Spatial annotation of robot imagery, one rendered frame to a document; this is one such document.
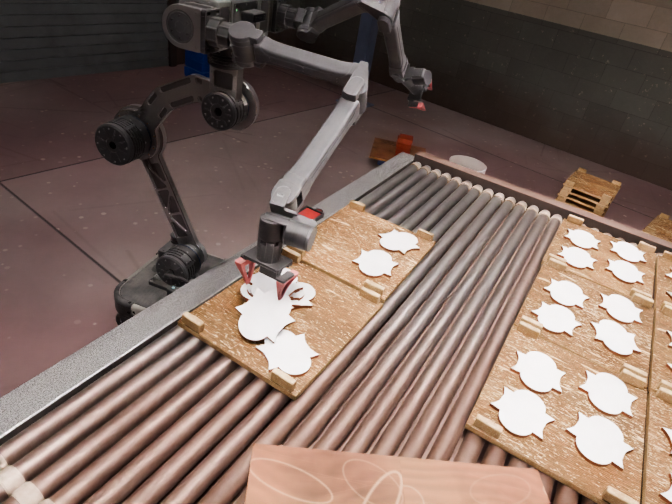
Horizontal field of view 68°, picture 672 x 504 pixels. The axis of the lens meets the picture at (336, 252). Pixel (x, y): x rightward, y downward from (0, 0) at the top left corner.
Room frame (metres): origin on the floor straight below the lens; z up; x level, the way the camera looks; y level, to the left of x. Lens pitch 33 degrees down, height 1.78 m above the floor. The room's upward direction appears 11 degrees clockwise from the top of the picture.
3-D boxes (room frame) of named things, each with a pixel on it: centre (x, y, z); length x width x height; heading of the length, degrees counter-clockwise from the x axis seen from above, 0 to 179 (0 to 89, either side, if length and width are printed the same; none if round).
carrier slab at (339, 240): (1.35, -0.08, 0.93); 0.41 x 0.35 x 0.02; 155
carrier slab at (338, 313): (0.96, 0.09, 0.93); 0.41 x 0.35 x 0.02; 154
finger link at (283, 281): (0.93, 0.12, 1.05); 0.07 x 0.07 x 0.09; 67
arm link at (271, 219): (0.95, 0.15, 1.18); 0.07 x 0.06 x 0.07; 78
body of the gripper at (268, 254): (0.95, 0.15, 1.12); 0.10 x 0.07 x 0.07; 67
